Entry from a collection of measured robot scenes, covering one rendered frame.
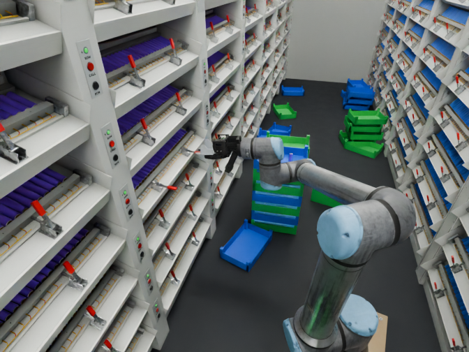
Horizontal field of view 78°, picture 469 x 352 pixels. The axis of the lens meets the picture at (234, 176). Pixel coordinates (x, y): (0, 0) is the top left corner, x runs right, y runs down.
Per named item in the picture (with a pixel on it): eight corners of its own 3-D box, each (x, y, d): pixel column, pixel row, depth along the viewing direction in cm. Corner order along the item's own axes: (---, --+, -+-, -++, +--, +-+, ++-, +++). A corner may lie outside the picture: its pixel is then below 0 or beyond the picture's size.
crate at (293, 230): (296, 214, 208) (298, 205, 203) (295, 235, 191) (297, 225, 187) (255, 208, 213) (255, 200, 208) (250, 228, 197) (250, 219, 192)
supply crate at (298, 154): (306, 156, 180) (308, 144, 175) (306, 174, 164) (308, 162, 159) (258, 151, 185) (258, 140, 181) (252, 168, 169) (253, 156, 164)
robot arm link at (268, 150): (281, 164, 115) (280, 140, 111) (250, 164, 119) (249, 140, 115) (285, 157, 123) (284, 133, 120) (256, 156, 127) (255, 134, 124)
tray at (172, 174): (202, 145, 149) (207, 130, 143) (139, 227, 102) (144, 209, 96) (167, 128, 149) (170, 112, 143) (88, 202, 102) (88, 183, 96)
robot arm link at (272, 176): (290, 189, 122) (289, 160, 118) (264, 194, 120) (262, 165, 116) (281, 181, 131) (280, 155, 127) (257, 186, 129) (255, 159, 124)
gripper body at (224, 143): (216, 133, 127) (243, 133, 123) (219, 151, 131) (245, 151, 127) (210, 142, 121) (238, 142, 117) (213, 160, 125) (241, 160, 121)
